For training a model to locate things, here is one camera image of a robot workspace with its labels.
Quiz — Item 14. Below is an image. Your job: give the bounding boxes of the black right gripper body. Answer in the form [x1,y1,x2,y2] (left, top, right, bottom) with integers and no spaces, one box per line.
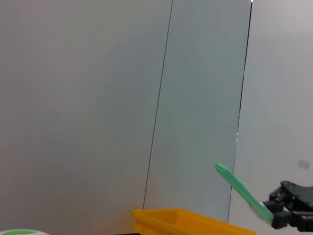
[279,180,313,212]

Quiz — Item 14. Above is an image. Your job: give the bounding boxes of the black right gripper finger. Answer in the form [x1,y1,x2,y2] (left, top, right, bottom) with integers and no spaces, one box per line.
[261,187,289,213]
[271,210,313,233]

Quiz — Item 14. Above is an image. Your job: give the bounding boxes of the green pen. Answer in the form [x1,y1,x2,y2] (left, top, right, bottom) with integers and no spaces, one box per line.
[214,162,275,224]

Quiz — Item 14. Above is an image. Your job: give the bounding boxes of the clear green-label water bottle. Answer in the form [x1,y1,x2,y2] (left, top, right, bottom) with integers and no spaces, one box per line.
[0,228,50,235]

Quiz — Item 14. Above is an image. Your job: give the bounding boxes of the yellow plastic bin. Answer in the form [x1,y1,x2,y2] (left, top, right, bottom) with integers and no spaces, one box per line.
[131,207,258,235]

